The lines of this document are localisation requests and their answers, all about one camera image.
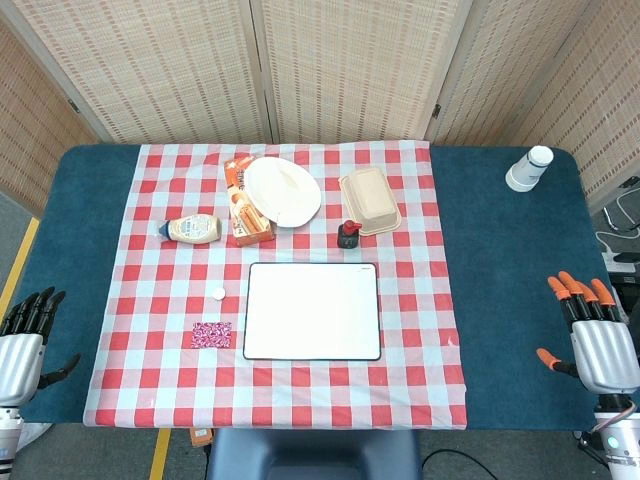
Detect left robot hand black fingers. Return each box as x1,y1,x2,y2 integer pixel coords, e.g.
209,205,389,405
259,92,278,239
0,286,82,407

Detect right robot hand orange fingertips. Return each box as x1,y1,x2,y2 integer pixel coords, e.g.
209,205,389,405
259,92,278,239
535,270,640,396

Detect pink patterned packet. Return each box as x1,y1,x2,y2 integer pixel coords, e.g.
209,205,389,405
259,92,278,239
190,321,234,350

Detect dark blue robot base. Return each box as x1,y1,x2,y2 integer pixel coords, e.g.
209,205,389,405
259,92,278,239
206,428,422,480

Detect white power strip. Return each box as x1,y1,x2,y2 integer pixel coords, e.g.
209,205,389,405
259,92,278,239
602,252,637,274

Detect dark blue table cover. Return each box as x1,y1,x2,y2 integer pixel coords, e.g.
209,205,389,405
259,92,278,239
0,143,621,432

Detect red white checkered tablecloth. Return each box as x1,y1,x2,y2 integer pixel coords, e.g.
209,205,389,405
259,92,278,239
82,139,469,431

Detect mayonnaise squeeze bottle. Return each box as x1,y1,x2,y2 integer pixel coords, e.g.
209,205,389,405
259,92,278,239
157,213,223,246

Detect orange snack box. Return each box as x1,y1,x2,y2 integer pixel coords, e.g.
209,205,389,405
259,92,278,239
222,153,276,249

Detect beige takeaway food container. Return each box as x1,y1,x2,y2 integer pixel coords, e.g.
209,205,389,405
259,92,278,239
338,167,403,237

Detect black ink bottle red cap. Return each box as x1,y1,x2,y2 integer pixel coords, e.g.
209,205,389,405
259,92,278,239
336,219,363,251

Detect white cutting board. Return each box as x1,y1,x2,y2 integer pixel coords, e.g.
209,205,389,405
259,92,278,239
242,261,382,362

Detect white paper plate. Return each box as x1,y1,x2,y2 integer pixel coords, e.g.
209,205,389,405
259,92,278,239
242,155,322,229

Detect woven bamboo folding screen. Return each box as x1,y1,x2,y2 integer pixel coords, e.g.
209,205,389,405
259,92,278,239
0,0,640,216

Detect black floor cable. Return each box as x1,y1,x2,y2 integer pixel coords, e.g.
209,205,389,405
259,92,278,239
422,448,496,480

